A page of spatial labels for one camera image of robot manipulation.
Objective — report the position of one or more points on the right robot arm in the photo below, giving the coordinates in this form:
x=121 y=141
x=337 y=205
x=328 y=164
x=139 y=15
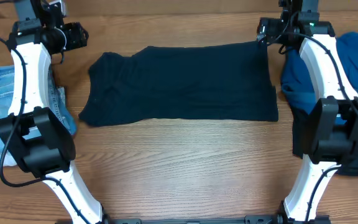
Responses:
x=329 y=138

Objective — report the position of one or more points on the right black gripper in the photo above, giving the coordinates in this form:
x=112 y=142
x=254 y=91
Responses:
x=262 y=32

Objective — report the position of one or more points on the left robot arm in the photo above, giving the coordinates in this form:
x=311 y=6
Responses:
x=39 y=143

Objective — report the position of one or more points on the dark navy shirt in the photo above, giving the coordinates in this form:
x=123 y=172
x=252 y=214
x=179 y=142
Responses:
x=218 y=82

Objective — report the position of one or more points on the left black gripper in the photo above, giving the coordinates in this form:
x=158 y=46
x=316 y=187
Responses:
x=81 y=35

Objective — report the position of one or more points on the blue crumpled shirt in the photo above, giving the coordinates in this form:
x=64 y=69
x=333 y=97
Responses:
x=296 y=82

